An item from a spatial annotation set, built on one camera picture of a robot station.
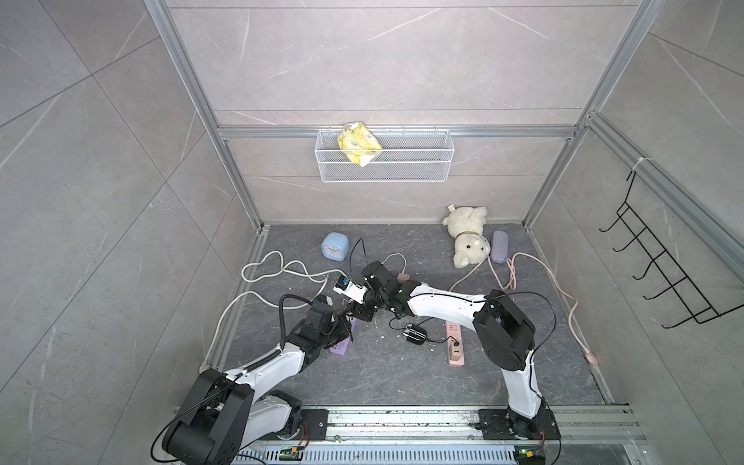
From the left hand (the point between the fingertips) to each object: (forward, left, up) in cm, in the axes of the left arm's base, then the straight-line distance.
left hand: (354, 322), depth 89 cm
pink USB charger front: (+17, -17, -2) cm, 24 cm away
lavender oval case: (+27, -54, -1) cm, 61 cm away
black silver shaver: (-4, -19, -1) cm, 19 cm away
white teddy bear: (+27, -43, +4) cm, 51 cm away
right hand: (+4, +1, +5) cm, 6 cm away
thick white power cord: (+22, +27, -2) cm, 35 cm away
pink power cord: (-10, -74, -7) cm, 74 cm away
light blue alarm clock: (+28, +7, +4) cm, 29 cm away
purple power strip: (-8, +3, 0) cm, 9 cm away
